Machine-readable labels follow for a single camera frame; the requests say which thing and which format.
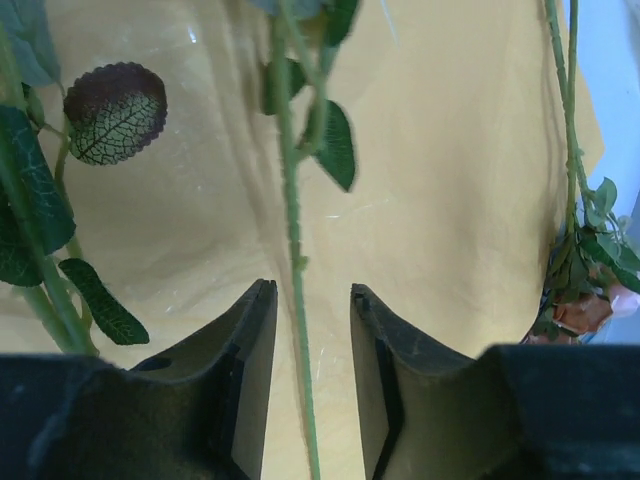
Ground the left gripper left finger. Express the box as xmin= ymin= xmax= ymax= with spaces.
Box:
xmin=1 ymin=279 xmax=278 ymax=480

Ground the orange wrapping paper sheet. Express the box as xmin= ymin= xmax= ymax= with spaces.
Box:
xmin=0 ymin=0 xmax=606 ymax=480

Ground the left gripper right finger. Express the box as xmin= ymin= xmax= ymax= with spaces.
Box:
xmin=350 ymin=284 xmax=639 ymax=480

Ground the fake flower bouquet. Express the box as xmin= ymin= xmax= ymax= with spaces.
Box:
xmin=1 ymin=1 xmax=639 ymax=479

